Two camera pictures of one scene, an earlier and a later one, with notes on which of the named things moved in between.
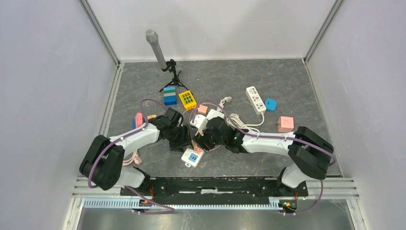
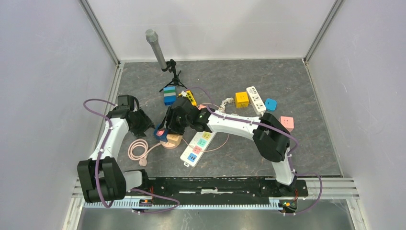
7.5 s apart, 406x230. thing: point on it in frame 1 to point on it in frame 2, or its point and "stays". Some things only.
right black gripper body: x=209 y=140 to x=177 y=125
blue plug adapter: x=270 y=104 stays
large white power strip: x=192 y=157 stays
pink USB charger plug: x=202 y=109 stays
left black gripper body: x=177 y=138 to x=142 y=123
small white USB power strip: x=255 y=100 stays
